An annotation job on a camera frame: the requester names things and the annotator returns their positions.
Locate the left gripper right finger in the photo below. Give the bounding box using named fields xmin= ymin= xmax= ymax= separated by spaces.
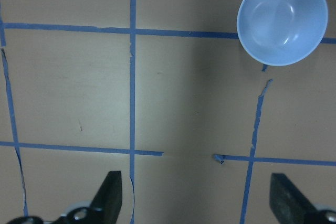
xmin=269 ymin=173 xmax=318 ymax=223

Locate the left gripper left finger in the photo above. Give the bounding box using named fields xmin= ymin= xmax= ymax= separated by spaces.
xmin=89 ymin=171 xmax=122 ymax=224

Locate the blue bowl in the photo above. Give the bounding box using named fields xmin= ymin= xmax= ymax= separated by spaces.
xmin=236 ymin=0 xmax=329 ymax=66

